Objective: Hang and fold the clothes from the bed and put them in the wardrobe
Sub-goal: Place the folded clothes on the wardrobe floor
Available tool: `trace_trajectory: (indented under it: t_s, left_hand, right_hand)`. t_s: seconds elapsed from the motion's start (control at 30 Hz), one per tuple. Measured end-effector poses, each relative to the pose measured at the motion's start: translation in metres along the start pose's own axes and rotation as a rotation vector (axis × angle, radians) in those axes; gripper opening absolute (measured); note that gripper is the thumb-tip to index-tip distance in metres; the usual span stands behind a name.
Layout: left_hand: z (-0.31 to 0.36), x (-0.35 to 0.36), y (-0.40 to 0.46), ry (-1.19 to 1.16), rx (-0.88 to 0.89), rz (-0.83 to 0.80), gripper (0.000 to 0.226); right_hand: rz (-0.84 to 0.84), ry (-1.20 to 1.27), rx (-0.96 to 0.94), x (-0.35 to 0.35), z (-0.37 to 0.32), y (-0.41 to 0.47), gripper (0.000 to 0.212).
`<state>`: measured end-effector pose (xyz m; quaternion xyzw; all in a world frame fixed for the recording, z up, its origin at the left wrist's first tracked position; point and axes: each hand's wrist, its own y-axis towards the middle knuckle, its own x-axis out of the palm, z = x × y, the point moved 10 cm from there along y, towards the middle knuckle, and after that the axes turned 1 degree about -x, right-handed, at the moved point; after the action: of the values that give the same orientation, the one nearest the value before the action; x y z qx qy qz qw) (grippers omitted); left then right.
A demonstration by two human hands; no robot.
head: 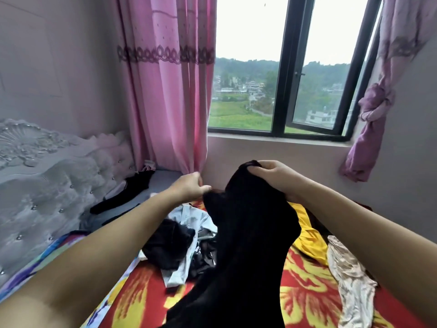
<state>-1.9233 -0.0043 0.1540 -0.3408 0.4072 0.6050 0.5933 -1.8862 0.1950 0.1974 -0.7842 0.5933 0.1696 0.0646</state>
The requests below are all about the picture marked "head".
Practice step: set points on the person's left hand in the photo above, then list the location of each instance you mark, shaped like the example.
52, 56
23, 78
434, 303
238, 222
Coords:
188, 188

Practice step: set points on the dark framed window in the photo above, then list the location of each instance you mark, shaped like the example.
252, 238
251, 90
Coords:
246, 85

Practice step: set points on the narrow pink curtain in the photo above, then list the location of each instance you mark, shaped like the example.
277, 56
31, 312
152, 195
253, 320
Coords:
372, 126

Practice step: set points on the person's left forearm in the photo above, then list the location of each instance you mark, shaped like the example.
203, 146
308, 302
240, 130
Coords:
89, 263

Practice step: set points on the black thin trousers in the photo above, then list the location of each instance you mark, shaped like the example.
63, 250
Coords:
246, 256

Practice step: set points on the red and yellow blanket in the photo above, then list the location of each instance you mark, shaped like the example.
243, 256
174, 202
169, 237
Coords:
136, 304

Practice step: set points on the person's right forearm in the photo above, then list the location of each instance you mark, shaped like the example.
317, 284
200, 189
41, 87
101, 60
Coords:
375, 249

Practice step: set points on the pile of mixed clothes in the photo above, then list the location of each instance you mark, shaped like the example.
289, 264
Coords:
177, 242

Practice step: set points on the person's right hand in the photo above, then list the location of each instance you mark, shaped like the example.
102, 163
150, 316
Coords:
280, 177

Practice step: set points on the pale blue pillow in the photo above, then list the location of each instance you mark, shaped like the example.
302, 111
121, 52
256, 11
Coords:
160, 182

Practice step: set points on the blue patterned pillow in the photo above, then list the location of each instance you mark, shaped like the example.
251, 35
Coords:
41, 259

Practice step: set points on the white tufted headboard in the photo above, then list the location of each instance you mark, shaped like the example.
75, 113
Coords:
48, 188

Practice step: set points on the wide pink curtain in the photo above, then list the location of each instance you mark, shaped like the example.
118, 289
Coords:
167, 85

